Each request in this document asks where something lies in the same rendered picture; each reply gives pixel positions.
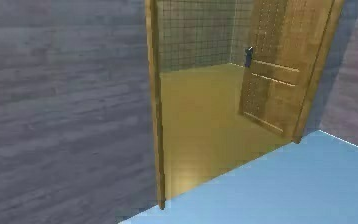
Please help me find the brown wooden room door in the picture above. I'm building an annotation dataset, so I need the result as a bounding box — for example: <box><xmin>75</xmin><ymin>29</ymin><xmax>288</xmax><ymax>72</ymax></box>
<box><xmin>238</xmin><ymin>0</ymin><xmax>336</xmax><ymax>138</ymax></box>

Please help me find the brown wooden door frame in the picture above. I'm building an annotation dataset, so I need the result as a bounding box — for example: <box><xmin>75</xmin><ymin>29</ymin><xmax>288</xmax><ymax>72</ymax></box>
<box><xmin>144</xmin><ymin>0</ymin><xmax>345</xmax><ymax>211</ymax></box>

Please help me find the black door handle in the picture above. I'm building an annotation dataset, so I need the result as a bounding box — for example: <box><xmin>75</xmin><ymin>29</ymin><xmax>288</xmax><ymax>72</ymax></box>
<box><xmin>244</xmin><ymin>46</ymin><xmax>254</xmax><ymax>69</ymax></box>

